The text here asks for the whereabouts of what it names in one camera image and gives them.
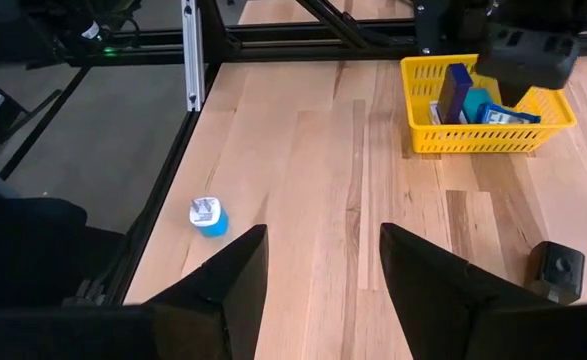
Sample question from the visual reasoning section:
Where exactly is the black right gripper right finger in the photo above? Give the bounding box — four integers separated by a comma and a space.
378, 222, 587, 360

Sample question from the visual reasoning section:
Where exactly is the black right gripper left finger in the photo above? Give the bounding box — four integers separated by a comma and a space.
0, 223, 270, 360

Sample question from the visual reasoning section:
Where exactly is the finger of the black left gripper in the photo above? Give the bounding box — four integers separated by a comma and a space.
497, 78, 540, 109

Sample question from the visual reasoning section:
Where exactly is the blue printed packet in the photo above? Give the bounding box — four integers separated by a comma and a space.
475, 102, 543, 126

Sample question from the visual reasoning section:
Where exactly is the small teal box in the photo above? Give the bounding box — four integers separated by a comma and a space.
461, 87, 494, 124

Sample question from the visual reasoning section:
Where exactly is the dark blue box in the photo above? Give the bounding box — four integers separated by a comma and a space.
436, 62, 474, 126

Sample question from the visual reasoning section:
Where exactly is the black cube charger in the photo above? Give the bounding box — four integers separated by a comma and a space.
525, 240, 586, 306

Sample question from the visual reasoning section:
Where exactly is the light blue wall charger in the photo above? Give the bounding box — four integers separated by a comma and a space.
188, 196, 230, 239

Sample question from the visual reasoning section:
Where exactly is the dark office chair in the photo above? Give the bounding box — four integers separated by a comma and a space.
0, 159, 124, 309

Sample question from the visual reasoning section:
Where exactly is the yellow plastic basket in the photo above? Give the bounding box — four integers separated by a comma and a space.
400, 53, 578, 155

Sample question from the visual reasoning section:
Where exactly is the black device with green light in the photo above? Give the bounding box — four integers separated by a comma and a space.
22, 0, 144, 69

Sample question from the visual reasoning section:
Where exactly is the silver aluminium post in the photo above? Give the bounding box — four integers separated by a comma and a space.
181, 0, 206, 113

